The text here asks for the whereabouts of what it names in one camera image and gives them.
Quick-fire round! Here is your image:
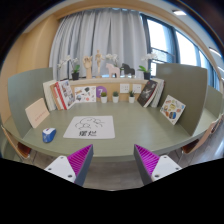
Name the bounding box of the pink horse figurine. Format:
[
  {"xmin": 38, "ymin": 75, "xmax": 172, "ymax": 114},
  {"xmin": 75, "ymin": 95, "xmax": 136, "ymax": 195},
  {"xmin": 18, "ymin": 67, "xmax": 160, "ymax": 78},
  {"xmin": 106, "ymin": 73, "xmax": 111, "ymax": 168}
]
[{"xmin": 106, "ymin": 63, "xmax": 120, "ymax": 78}]

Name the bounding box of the black horse figurine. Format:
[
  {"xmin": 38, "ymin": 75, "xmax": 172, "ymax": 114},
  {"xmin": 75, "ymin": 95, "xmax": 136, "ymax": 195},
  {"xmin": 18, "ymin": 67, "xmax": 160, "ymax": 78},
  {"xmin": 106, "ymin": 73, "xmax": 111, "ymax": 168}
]
[{"xmin": 121, "ymin": 63, "xmax": 135, "ymax": 75}]

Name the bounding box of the grey curtain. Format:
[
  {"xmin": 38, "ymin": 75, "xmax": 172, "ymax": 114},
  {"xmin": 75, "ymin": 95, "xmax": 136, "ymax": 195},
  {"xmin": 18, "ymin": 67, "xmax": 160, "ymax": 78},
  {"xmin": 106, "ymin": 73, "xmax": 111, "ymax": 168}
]
[{"xmin": 49, "ymin": 8, "xmax": 147, "ymax": 80}]

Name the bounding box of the wooden chair right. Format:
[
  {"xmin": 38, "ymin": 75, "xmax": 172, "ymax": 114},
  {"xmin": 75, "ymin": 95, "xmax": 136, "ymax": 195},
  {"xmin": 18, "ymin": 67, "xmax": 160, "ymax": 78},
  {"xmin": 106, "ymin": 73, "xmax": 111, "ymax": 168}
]
[{"xmin": 182, "ymin": 116, "xmax": 223, "ymax": 154}]

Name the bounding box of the beige leaning card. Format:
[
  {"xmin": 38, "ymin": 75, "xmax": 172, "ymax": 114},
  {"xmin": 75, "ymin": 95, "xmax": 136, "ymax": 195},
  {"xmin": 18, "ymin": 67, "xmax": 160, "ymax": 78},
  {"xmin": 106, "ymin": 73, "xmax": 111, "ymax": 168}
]
[{"xmin": 25, "ymin": 98, "xmax": 50, "ymax": 128}]

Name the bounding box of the small potted plant right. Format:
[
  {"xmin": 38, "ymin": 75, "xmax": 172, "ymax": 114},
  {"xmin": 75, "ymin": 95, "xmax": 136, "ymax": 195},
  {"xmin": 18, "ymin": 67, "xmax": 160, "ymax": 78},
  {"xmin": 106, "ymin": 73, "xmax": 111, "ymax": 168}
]
[{"xmin": 129, "ymin": 90, "xmax": 135, "ymax": 103}]

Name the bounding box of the white orchid pot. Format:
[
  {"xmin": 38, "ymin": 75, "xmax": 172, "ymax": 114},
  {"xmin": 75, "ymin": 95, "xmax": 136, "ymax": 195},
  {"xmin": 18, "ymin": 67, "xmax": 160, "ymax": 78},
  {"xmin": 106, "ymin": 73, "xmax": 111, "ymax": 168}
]
[
  {"xmin": 138, "ymin": 53, "xmax": 157, "ymax": 79},
  {"xmin": 57, "ymin": 55, "xmax": 80, "ymax": 79}
]

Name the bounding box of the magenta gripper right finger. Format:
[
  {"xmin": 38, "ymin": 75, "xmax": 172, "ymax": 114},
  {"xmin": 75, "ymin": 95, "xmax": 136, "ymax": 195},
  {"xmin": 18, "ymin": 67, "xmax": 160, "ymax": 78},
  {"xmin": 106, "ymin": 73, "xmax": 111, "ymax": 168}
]
[{"xmin": 134, "ymin": 144, "xmax": 181, "ymax": 185}]

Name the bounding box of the red white book left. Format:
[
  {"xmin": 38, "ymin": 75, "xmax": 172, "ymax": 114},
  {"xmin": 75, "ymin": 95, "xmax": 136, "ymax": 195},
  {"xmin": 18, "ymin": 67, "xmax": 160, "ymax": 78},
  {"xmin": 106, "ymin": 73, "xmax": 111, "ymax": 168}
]
[{"xmin": 56, "ymin": 80, "xmax": 75, "ymax": 110}]

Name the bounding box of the small potted plant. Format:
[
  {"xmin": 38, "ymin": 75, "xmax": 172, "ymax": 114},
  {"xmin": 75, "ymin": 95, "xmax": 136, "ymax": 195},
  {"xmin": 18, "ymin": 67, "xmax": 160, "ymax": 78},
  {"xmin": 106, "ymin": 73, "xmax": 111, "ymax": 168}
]
[
  {"xmin": 112, "ymin": 91, "xmax": 119, "ymax": 103},
  {"xmin": 100, "ymin": 92, "xmax": 108, "ymax": 103},
  {"xmin": 129, "ymin": 90, "xmax": 135, "ymax": 103}
]

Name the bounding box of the white wall socket right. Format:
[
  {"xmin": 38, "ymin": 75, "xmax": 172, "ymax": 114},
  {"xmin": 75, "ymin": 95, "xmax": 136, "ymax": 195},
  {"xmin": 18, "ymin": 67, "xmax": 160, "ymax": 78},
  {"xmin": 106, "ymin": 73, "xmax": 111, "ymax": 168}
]
[{"xmin": 132, "ymin": 84, "xmax": 142, "ymax": 93}]

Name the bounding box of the wooden chair left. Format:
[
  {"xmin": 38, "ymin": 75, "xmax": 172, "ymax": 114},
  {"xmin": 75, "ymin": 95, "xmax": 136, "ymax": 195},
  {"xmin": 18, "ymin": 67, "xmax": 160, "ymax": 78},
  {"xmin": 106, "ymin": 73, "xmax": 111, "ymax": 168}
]
[{"xmin": 2, "ymin": 127, "xmax": 31, "ymax": 160}]

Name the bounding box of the white orchid middle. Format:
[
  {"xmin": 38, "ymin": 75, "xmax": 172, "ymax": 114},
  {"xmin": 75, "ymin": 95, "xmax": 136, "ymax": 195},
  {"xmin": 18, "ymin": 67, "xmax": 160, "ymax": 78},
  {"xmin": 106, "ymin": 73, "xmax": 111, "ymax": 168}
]
[{"xmin": 106, "ymin": 54, "xmax": 118, "ymax": 67}]

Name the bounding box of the colourful picture book right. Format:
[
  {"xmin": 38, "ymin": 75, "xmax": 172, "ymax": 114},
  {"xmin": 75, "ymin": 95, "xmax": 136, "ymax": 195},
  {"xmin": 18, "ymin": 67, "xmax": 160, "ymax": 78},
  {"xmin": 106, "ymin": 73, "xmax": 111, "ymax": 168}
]
[{"xmin": 160, "ymin": 95, "xmax": 186, "ymax": 125}]

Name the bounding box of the green partition panel right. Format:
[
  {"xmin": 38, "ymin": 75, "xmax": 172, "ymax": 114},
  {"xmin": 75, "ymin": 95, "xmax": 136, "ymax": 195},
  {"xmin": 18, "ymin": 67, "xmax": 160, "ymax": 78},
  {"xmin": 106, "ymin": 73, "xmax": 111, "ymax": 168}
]
[{"xmin": 156, "ymin": 63, "xmax": 208, "ymax": 135}]

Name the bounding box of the white books stack left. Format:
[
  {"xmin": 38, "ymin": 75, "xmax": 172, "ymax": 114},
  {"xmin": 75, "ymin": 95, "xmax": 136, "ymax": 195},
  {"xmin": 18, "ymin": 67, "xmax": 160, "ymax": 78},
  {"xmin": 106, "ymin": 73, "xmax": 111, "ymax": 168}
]
[{"xmin": 43, "ymin": 80, "xmax": 57, "ymax": 111}]

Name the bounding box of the white printed paper mat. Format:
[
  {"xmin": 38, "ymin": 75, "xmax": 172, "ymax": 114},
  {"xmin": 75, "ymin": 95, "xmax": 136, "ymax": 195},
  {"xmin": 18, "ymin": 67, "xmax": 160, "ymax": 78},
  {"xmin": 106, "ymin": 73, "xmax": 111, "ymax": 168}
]
[{"xmin": 63, "ymin": 116, "xmax": 115, "ymax": 140}]

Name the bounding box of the white orchid right pot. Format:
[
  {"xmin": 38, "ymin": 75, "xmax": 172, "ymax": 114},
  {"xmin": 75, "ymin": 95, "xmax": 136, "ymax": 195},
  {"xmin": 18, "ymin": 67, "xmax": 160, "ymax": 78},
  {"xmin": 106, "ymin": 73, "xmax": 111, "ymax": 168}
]
[{"xmin": 138, "ymin": 53, "xmax": 157, "ymax": 79}]

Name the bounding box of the white books stack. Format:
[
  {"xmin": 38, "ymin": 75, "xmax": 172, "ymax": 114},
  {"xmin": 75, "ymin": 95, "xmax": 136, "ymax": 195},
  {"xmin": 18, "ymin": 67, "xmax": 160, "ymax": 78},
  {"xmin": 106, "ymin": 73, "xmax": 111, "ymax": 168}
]
[
  {"xmin": 43, "ymin": 80, "xmax": 57, "ymax": 111},
  {"xmin": 150, "ymin": 78, "xmax": 165, "ymax": 108}
]

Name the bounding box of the wooden mannequin figure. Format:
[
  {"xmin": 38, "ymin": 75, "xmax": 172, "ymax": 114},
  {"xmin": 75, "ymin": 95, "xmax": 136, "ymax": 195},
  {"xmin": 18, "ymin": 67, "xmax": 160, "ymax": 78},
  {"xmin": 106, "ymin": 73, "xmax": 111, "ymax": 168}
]
[{"xmin": 95, "ymin": 50, "xmax": 104, "ymax": 76}]

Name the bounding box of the white books stack right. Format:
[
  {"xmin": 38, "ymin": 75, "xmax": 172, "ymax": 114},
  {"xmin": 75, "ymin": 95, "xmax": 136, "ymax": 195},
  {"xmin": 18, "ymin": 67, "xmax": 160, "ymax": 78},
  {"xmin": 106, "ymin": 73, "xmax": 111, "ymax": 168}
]
[{"xmin": 150, "ymin": 78, "xmax": 165, "ymax": 108}]

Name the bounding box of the small potted plant left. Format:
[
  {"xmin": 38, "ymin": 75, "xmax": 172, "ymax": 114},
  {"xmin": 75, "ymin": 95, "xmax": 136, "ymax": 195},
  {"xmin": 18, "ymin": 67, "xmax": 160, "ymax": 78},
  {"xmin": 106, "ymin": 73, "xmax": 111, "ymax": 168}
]
[{"xmin": 100, "ymin": 92, "xmax": 108, "ymax": 103}]

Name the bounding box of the white illustrated card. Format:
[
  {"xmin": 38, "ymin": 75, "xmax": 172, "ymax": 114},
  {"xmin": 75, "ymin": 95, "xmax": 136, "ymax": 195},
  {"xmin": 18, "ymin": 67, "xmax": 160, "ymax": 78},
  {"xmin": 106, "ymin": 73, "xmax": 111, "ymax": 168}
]
[{"xmin": 75, "ymin": 86, "xmax": 96, "ymax": 103}]

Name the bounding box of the wooden hand model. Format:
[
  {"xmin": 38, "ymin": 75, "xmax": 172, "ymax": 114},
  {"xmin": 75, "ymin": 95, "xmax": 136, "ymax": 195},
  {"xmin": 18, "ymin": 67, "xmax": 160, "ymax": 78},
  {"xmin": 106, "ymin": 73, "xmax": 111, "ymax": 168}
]
[{"xmin": 83, "ymin": 56, "xmax": 92, "ymax": 79}]

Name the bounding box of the black book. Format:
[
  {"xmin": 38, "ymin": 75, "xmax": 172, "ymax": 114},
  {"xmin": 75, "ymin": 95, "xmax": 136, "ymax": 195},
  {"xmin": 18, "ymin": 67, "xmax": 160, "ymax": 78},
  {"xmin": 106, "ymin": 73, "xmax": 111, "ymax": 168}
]
[{"xmin": 137, "ymin": 80, "xmax": 158, "ymax": 107}]

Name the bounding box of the green partition panel left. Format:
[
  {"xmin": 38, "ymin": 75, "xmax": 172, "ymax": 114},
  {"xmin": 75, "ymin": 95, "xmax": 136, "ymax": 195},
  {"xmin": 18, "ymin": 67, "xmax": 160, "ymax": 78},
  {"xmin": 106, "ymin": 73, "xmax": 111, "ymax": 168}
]
[{"xmin": 8, "ymin": 68, "xmax": 53, "ymax": 137}]

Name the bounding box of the wooden chair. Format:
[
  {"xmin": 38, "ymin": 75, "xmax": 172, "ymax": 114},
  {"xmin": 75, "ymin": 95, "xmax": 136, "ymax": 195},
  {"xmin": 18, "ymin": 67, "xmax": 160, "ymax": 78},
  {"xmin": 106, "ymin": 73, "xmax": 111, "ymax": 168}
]
[
  {"xmin": 182, "ymin": 116, "xmax": 223, "ymax": 154},
  {"xmin": 2, "ymin": 127, "xmax": 31, "ymax": 160}
]

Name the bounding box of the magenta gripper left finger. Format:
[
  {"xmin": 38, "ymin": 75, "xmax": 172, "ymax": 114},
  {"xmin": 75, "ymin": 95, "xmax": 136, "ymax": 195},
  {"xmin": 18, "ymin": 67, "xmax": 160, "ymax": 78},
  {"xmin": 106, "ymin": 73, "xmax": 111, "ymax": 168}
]
[{"xmin": 45, "ymin": 144, "xmax": 93, "ymax": 186}]

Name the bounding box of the blue white computer mouse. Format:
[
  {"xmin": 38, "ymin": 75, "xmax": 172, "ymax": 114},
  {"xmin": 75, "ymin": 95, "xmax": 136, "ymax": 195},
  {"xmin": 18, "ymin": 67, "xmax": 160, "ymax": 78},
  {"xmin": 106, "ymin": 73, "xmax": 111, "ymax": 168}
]
[{"xmin": 42, "ymin": 128, "xmax": 56, "ymax": 143}]

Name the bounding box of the white wall socket left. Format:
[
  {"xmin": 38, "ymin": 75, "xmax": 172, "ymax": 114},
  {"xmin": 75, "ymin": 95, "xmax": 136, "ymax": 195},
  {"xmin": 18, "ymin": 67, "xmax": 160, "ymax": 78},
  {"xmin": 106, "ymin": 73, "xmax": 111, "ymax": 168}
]
[{"xmin": 120, "ymin": 84, "xmax": 130, "ymax": 93}]

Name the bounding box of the small potted plant middle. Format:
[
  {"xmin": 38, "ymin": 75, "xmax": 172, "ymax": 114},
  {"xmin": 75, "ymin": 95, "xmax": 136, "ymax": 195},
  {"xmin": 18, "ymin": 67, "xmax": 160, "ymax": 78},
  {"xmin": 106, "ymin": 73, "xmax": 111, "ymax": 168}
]
[{"xmin": 112, "ymin": 91, "xmax": 119, "ymax": 103}]

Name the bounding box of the green partition panel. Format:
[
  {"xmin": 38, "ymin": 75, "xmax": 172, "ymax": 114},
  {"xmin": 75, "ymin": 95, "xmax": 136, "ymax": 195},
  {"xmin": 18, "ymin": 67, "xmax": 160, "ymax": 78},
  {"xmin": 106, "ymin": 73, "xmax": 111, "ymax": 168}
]
[
  {"xmin": 156, "ymin": 63, "xmax": 208, "ymax": 135},
  {"xmin": 8, "ymin": 68, "xmax": 53, "ymax": 137}
]

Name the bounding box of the white wall socket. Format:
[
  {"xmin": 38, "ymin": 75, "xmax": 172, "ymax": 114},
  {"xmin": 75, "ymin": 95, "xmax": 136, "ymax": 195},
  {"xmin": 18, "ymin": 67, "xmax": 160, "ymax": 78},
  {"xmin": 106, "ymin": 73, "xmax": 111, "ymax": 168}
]
[
  {"xmin": 132, "ymin": 84, "xmax": 142, "ymax": 93},
  {"xmin": 120, "ymin": 84, "xmax": 130, "ymax": 93}
]

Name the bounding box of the purple round sign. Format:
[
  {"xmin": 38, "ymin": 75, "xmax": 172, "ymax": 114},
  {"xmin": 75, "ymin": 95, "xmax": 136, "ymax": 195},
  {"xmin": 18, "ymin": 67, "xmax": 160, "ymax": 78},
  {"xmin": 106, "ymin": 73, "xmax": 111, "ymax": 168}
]
[{"xmin": 96, "ymin": 86, "xmax": 107, "ymax": 98}]

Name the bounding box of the white orchid left pot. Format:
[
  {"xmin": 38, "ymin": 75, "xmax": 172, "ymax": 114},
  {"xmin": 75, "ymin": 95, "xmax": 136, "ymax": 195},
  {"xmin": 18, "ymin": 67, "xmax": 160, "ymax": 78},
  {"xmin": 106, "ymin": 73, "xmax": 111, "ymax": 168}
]
[{"xmin": 57, "ymin": 55, "xmax": 80, "ymax": 79}]

